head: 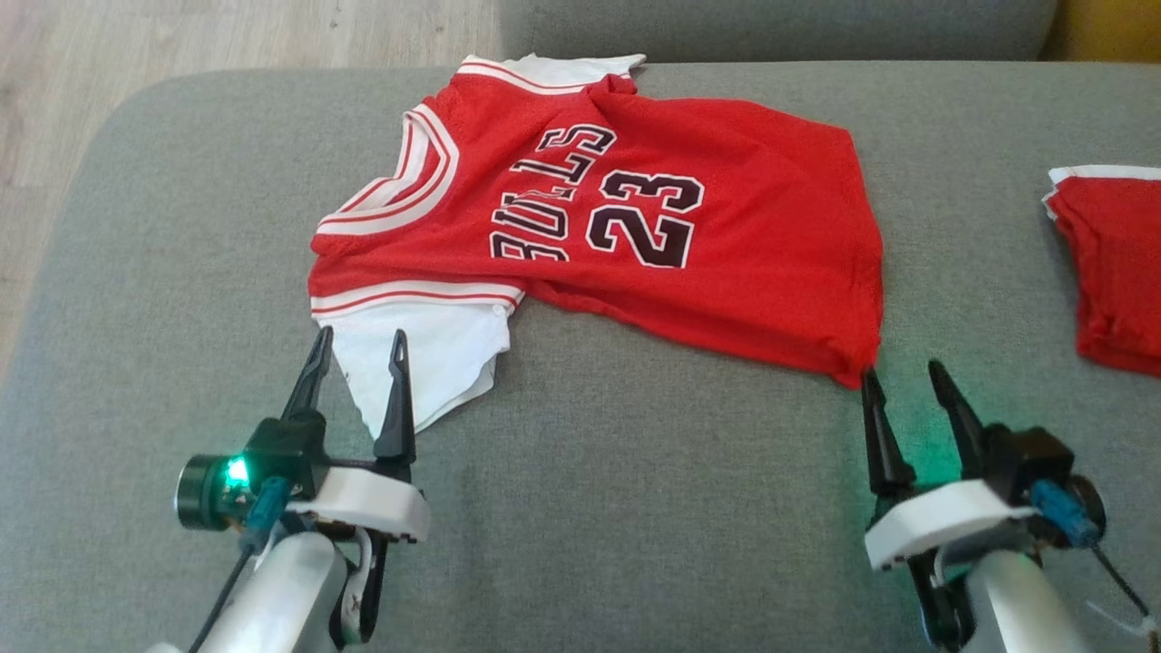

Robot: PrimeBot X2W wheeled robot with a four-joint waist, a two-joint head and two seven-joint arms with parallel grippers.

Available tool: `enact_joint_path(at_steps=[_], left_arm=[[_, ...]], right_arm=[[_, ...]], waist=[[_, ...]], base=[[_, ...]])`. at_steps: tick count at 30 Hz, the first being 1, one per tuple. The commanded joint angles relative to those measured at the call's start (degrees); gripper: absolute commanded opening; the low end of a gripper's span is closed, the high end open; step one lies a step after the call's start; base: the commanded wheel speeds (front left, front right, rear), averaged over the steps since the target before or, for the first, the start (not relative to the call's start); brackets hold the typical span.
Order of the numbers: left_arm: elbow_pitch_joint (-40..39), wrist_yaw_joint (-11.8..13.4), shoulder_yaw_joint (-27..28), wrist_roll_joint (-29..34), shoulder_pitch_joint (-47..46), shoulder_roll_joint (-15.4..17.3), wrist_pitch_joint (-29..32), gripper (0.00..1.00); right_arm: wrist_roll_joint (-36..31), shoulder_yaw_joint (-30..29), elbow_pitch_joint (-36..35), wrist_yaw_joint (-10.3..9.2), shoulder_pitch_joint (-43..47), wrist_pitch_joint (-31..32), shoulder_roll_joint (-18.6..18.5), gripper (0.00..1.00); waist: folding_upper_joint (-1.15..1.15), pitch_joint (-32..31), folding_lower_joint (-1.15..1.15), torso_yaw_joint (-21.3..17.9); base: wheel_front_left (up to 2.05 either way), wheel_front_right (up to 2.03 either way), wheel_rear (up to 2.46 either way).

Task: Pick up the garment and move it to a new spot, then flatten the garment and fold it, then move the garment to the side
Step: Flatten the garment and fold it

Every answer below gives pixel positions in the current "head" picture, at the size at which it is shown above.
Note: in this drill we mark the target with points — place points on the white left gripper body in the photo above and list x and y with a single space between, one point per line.
372 503

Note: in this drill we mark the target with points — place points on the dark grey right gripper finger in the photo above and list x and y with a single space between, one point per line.
884 444
961 426

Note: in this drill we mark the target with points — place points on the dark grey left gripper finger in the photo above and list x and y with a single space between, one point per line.
308 381
397 408

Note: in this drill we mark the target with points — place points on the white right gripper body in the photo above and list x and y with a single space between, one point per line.
934 521

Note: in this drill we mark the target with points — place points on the red Bulls 23 shorts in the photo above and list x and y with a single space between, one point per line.
1120 272

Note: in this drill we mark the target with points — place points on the red Bulls 23 jersey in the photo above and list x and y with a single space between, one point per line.
726 272

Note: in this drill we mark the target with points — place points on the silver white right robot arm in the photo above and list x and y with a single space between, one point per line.
1016 608

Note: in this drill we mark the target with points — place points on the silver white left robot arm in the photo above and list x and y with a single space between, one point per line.
272 599

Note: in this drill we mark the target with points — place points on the large grey sofa seat cushion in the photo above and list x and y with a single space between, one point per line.
635 508

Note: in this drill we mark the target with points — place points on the large yellow sofa back cushion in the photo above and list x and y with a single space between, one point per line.
1107 27

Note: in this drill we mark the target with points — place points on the grey sofa back cushion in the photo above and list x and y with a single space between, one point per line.
771 27

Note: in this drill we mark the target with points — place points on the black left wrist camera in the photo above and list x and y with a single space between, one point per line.
281 453

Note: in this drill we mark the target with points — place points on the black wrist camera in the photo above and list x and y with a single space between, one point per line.
1043 462
281 453

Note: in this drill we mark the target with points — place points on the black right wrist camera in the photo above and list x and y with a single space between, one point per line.
1043 462

